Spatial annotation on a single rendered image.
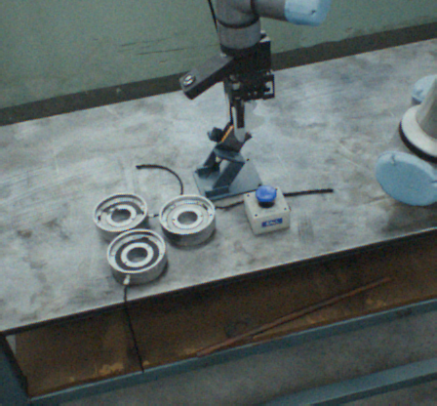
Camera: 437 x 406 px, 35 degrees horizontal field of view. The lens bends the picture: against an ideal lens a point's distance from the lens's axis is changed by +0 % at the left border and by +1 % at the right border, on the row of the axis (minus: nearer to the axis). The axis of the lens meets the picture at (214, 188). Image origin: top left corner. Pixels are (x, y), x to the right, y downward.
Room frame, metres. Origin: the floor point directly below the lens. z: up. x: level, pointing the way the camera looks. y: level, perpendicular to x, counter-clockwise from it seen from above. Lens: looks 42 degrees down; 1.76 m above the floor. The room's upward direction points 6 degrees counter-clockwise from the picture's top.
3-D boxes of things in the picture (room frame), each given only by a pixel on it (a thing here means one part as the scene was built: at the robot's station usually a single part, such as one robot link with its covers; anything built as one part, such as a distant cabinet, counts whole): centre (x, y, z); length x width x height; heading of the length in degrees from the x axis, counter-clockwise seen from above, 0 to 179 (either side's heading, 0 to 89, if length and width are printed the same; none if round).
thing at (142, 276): (0.86, 0.15, 0.82); 0.10 x 0.10 x 0.04
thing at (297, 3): (1.03, -0.17, 1.22); 0.11 x 0.11 x 0.08; 56
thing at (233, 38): (1.07, -0.07, 1.14); 0.08 x 0.08 x 0.05
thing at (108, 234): (0.96, 0.18, 0.82); 0.10 x 0.10 x 0.04
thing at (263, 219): (0.94, -0.10, 0.82); 0.08 x 0.07 x 0.05; 99
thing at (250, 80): (1.07, -0.08, 1.06); 0.09 x 0.08 x 0.12; 100
